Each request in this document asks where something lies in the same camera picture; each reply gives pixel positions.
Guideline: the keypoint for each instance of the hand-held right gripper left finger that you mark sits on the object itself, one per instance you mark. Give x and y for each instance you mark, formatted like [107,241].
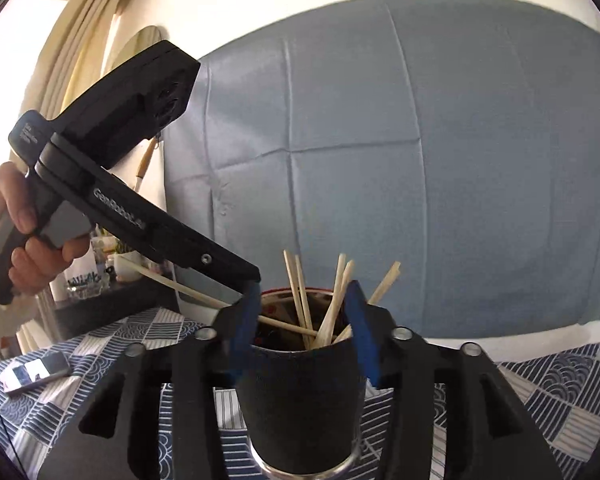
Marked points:
[242,340]

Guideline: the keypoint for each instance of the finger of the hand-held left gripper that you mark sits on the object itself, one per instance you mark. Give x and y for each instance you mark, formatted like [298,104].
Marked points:
[215,265]

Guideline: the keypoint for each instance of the cream curtain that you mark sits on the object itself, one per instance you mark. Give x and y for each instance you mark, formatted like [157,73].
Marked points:
[90,35]

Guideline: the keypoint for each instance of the black cup with steel base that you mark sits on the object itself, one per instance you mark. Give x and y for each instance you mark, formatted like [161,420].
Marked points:
[300,400]

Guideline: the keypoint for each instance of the smartphone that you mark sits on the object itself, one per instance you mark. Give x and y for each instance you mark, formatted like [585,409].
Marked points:
[35,372]

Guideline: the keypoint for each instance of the white mug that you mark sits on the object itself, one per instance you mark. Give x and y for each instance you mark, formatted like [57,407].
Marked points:
[126,266]

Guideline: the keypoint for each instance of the glass jar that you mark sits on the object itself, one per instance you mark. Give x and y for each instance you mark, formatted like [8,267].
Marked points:
[85,286]

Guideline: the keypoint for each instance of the blue white patterned bedspread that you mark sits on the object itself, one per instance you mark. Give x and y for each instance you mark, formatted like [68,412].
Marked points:
[555,385]

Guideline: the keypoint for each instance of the person's left hand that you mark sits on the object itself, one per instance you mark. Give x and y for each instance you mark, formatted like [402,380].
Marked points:
[5,195]

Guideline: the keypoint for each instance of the grey-blue upholstered headboard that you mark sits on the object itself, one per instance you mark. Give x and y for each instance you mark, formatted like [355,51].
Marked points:
[430,160]

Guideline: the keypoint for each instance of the single pale wooden chopstick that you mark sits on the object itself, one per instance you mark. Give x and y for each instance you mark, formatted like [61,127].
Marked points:
[190,289]

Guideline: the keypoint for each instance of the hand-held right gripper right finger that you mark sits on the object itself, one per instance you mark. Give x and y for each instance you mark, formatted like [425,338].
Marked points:
[362,332]

